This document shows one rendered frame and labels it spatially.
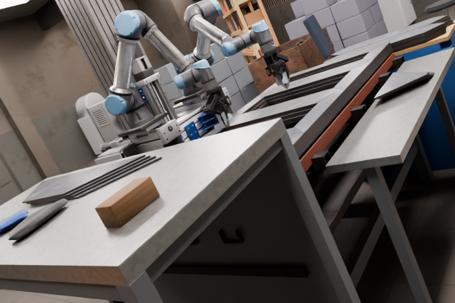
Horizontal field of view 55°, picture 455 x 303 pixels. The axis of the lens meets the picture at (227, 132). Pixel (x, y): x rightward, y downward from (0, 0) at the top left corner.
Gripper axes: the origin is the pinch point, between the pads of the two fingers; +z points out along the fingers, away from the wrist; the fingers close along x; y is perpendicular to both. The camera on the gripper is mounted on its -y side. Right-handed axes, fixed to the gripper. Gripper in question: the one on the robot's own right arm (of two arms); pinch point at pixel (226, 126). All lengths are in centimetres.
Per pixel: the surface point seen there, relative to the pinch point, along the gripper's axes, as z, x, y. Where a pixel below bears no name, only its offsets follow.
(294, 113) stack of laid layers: 2.8, -39.8, 0.4
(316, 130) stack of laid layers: 4, -62, -25
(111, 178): -18, -29, -92
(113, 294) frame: -10, -73, -130
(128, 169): -18, -33, -88
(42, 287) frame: -11, -47, -130
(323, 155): 10, -67, -36
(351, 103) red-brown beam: 8, -62, 12
